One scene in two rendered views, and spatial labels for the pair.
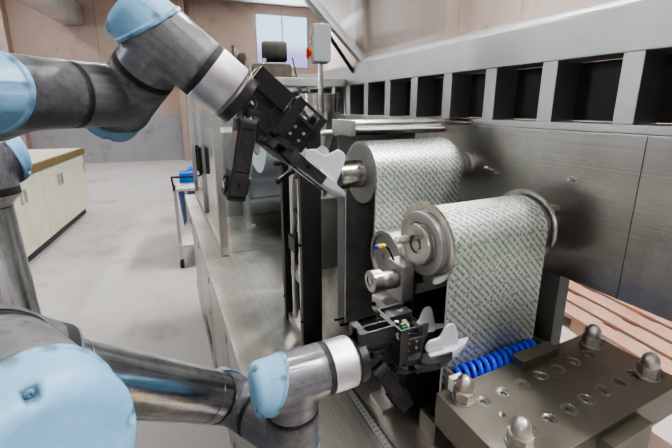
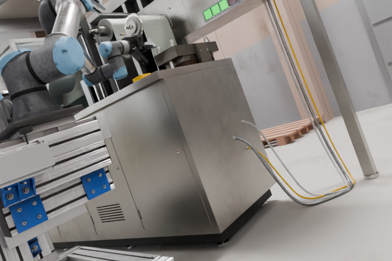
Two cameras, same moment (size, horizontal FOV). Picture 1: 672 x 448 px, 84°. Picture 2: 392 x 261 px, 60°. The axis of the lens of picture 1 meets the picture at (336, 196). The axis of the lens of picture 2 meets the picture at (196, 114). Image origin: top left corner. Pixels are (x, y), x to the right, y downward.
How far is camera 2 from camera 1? 1.57 m
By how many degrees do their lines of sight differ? 28
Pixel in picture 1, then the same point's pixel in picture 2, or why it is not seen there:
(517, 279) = (165, 34)
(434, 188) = not seen: hidden behind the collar
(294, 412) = (115, 50)
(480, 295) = (156, 36)
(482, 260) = (151, 25)
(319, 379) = (118, 43)
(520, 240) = (160, 21)
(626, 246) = (187, 16)
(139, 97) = not seen: outside the picture
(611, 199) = (179, 7)
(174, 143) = not seen: outside the picture
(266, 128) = not seen: outside the picture
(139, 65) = not seen: outside the picture
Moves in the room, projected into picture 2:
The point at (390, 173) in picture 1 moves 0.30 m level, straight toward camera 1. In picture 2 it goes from (115, 24) to (118, 4)
